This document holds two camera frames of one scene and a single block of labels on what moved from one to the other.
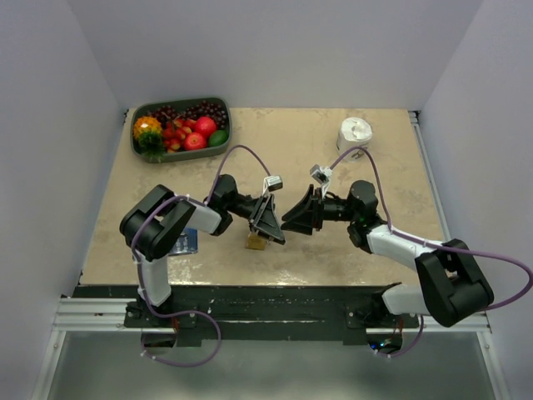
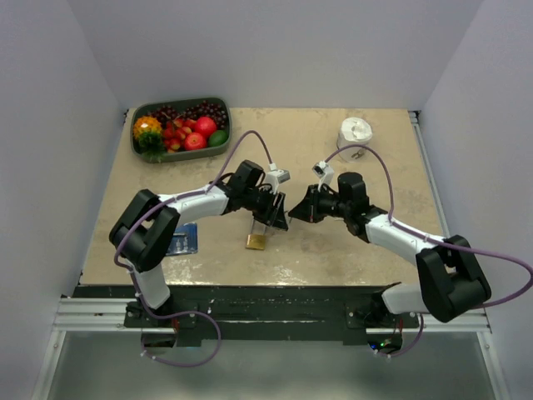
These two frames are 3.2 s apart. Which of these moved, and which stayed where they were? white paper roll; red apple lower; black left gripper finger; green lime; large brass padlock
Moved: black left gripper finger
Stayed: large brass padlock; red apple lower; green lime; white paper roll
